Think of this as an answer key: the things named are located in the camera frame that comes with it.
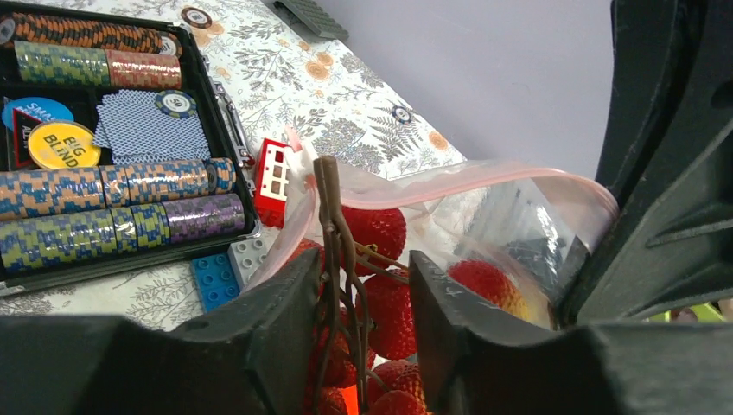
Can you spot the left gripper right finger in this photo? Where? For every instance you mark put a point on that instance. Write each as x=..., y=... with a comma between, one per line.
x=475, y=358

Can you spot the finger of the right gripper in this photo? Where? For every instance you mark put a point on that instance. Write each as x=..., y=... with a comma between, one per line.
x=667, y=159

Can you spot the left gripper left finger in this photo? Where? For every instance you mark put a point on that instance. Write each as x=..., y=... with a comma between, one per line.
x=249, y=356

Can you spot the clear zip top bag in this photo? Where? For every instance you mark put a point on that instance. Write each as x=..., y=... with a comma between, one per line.
x=536, y=224

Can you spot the blue lego brick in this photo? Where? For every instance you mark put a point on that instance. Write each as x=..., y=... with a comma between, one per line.
x=219, y=278

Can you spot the red lego brick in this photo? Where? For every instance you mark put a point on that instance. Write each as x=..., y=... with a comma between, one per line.
x=272, y=176

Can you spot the black poker chip case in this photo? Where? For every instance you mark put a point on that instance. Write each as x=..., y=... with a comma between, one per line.
x=61, y=226

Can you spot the poker chip right side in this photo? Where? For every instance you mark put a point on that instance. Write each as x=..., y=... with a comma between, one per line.
x=401, y=114

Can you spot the blue playing cards deck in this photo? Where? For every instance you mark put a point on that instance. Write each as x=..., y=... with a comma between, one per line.
x=150, y=127

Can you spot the yellow big blind button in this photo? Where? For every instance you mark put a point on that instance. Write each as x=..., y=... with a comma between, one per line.
x=63, y=144

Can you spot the dark grey lego baseplate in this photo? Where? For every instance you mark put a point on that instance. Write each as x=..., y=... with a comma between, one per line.
x=315, y=18

